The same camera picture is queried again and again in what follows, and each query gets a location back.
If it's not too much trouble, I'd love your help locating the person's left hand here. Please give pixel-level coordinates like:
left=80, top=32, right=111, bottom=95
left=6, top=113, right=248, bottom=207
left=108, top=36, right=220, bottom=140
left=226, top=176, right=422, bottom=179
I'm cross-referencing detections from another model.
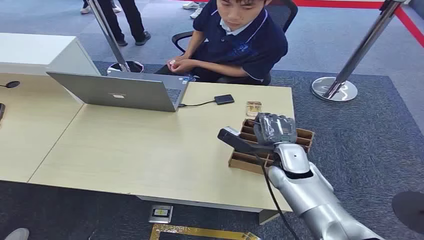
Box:
left=172, top=58, right=197, bottom=74

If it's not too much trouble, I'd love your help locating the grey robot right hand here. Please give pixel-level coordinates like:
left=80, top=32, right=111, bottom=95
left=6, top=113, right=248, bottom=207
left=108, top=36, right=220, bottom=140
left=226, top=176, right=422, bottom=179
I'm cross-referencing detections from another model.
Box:
left=253, top=112, right=298, bottom=146

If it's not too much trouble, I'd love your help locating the person's right hand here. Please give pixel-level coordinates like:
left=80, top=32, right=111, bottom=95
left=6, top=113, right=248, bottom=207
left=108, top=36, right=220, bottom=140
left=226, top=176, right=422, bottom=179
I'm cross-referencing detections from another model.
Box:
left=166, top=59, right=182, bottom=74

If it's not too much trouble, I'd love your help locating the brown cardboard card holder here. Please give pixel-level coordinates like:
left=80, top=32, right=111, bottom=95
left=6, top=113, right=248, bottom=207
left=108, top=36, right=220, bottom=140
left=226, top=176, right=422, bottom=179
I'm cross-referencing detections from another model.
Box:
left=228, top=118, right=316, bottom=175

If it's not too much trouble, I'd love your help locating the seated person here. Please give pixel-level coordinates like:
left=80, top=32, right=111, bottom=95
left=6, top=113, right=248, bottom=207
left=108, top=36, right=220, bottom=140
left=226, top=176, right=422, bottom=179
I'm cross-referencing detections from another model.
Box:
left=154, top=0, right=289, bottom=86

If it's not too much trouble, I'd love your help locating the standing person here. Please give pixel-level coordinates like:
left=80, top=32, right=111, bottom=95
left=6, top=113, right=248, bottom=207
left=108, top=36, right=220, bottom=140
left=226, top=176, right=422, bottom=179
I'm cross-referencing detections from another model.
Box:
left=80, top=0, right=152, bottom=48

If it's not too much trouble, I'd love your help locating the black external drive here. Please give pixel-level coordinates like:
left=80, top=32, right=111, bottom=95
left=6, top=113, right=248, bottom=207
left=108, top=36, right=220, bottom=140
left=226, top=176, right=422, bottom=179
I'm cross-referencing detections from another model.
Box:
left=213, top=94, right=235, bottom=106

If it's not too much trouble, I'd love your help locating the grey laptop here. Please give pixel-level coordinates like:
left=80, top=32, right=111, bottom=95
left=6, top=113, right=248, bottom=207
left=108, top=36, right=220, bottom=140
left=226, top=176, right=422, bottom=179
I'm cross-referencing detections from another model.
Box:
left=45, top=70, right=191, bottom=113

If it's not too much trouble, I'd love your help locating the black office chair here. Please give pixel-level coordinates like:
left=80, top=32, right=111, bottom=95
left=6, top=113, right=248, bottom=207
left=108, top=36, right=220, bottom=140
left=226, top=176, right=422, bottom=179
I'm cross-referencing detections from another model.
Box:
left=171, top=0, right=299, bottom=86

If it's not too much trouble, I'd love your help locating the white cabinet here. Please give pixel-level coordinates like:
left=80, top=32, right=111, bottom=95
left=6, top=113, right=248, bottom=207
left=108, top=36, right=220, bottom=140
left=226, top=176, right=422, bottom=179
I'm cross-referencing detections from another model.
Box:
left=0, top=32, right=101, bottom=77

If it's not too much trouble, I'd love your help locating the silver floor socket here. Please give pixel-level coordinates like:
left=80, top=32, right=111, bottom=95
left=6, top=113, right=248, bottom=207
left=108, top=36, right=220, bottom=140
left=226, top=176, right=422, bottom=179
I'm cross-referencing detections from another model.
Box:
left=148, top=204, right=174, bottom=225

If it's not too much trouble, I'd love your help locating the black round object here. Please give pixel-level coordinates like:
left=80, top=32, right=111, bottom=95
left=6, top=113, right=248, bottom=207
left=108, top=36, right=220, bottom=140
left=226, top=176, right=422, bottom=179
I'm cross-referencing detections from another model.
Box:
left=391, top=190, right=424, bottom=235

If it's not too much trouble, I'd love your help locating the red barrier belt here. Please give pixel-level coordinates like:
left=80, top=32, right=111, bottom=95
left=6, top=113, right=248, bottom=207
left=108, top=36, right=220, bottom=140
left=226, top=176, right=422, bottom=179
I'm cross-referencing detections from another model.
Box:
left=293, top=0, right=424, bottom=49

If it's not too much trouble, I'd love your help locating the grey shoe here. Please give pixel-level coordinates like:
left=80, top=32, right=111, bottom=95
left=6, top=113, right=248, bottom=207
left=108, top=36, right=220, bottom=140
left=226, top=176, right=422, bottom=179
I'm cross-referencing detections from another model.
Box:
left=3, top=227, right=31, bottom=240

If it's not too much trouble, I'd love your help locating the black drive cable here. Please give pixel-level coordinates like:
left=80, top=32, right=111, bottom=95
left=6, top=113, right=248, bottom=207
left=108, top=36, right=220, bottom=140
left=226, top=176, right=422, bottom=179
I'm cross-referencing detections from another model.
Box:
left=178, top=99, right=217, bottom=109

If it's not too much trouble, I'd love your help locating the chrome stanchion post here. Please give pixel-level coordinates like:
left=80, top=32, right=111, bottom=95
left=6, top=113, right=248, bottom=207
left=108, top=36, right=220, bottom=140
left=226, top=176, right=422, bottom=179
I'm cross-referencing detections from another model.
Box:
left=310, top=0, right=408, bottom=104
left=87, top=0, right=145, bottom=75

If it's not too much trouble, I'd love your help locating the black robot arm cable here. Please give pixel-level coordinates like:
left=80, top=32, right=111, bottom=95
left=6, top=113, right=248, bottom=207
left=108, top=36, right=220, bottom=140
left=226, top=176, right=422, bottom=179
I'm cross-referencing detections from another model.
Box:
left=254, top=152, right=301, bottom=240

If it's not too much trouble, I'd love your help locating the black round pad with cable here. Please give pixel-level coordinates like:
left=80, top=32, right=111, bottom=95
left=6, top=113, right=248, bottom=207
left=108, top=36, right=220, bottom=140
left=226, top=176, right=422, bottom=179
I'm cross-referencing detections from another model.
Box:
left=0, top=80, right=21, bottom=90

